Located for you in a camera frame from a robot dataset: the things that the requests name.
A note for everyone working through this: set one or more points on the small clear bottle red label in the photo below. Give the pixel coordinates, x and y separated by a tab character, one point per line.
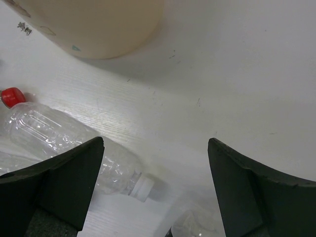
12	96

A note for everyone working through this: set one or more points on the small bottle black label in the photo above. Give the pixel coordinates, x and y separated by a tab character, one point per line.
194	223

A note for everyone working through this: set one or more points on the beige cartoon bin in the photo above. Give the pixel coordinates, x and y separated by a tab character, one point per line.
93	29

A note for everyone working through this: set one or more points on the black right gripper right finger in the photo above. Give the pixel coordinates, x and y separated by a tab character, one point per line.
258	201

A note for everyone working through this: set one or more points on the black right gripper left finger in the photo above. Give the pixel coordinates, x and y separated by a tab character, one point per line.
51	198

